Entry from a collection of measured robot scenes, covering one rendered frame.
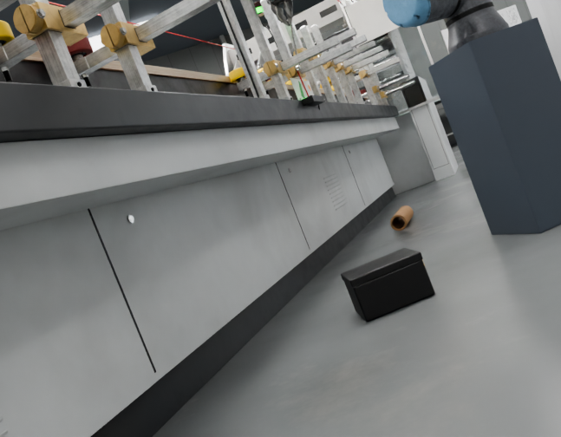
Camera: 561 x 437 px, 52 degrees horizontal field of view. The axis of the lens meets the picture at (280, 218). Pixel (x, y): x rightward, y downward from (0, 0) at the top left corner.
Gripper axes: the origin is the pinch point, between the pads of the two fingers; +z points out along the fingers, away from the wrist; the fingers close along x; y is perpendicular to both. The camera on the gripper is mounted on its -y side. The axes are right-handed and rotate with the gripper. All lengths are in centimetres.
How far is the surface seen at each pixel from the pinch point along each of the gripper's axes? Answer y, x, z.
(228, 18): 46.0, -7.8, 2.2
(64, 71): 144, -7, 30
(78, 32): 137, -6, 21
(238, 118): 80, -4, 39
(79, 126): 149, -4, 41
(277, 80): 19.3, -7.7, 22.4
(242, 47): 45.4, -7.0, 12.6
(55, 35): 143, -7, 23
